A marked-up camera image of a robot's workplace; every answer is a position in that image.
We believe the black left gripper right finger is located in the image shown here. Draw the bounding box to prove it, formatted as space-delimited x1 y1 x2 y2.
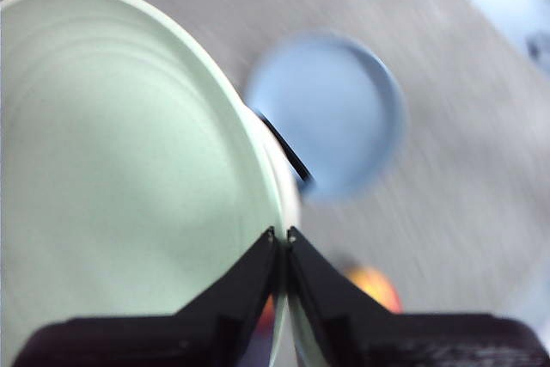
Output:
285 224 550 367

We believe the green plate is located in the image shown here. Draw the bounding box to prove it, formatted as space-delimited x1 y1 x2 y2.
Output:
0 0 321 367

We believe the blue plate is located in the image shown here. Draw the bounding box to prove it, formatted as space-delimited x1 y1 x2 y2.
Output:
244 31 407 203

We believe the black plate rack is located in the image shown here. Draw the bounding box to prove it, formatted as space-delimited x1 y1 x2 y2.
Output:
256 112 318 190

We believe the red apple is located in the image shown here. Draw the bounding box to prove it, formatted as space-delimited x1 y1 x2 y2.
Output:
257 266 404 334

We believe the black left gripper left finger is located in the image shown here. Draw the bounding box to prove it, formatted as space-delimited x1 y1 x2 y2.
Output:
10 224 279 367

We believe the white plate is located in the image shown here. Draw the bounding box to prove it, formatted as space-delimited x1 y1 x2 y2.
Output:
247 104 303 233

